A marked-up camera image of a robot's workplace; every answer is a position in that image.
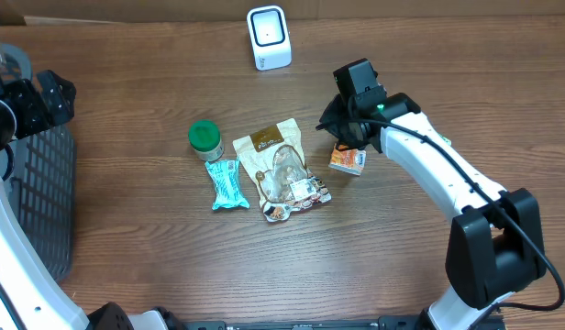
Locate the green lid container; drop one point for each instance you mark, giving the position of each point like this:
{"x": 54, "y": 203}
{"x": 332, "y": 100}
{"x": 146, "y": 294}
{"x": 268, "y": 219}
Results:
{"x": 206, "y": 140}

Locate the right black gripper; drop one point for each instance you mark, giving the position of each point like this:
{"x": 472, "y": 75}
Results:
{"x": 333, "y": 126}

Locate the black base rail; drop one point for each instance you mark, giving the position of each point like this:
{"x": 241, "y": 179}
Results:
{"x": 301, "y": 325}

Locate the cardboard back panel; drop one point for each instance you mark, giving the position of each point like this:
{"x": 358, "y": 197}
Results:
{"x": 22, "y": 12}

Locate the beige snack pouch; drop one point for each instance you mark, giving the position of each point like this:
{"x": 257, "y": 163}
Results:
{"x": 274, "y": 159}

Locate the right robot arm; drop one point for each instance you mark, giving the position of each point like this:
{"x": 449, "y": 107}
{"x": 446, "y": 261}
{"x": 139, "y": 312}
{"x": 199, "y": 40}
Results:
{"x": 495, "y": 241}

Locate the white barcode scanner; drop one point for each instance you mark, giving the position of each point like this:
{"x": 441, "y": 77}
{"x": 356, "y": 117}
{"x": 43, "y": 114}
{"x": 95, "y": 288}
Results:
{"x": 269, "y": 37}

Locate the teal snack packet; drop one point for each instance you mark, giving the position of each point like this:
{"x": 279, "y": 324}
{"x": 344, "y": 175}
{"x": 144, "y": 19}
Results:
{"x": 225, "y": 177}

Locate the orange tissue pack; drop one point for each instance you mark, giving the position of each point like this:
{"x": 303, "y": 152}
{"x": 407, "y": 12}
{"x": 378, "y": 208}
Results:
{"x": 351, "y": 161}

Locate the teal tissue pack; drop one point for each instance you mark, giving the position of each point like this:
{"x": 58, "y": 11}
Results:
{"x": 446, "y": 140}

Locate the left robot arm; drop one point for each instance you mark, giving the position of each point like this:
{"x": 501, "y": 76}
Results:
{"x": 31, "y": 299}

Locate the grey plastic basket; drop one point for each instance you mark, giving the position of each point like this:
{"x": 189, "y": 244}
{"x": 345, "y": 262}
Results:
{"x": 38, "y": 156}

